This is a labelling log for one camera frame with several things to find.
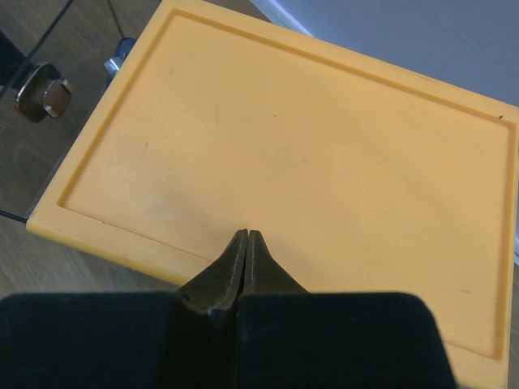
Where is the blue red screwdriver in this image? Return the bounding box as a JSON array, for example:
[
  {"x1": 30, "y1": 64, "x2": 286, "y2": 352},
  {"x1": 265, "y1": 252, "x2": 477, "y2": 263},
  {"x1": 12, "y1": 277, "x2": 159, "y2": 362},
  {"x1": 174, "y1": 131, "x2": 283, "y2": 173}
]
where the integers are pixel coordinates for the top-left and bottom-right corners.
[{"x1": 114, "y1": 37, "x2": 136, "y2": 61}]

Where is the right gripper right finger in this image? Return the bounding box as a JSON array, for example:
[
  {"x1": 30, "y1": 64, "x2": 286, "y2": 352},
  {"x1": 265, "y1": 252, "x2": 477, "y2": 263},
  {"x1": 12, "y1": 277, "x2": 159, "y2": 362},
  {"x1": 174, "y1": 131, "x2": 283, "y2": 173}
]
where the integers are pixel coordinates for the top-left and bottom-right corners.
[{"x1": 242, "y1": 230, "x2": 310, "y2": 299}]

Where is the yellow and grey drawer box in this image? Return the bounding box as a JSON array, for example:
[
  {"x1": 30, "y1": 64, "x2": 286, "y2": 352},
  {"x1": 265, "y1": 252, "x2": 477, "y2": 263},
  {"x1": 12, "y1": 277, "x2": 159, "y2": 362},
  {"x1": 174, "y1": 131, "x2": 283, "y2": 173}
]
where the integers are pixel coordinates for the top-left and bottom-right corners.
[{"x1": 27, "y1": 1, "x2": 518, "y2": 388}]

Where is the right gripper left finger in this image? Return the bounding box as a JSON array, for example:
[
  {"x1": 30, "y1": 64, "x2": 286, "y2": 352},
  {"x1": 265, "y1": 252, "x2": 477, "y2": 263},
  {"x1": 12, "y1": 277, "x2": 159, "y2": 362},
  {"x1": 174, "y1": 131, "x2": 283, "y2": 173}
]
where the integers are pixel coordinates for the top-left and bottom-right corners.
[{"x1": 178, "y1": 229, "x2": 248, "y2": 312}]

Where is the transparent smoky drawer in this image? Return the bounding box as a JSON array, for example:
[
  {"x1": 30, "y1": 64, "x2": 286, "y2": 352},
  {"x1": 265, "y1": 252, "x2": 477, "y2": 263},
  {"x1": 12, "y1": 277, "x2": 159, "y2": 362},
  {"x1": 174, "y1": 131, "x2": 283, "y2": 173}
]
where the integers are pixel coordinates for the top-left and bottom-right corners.
[{"x1": 1, "y1": 1, "x2": 158, "y2": 222}]

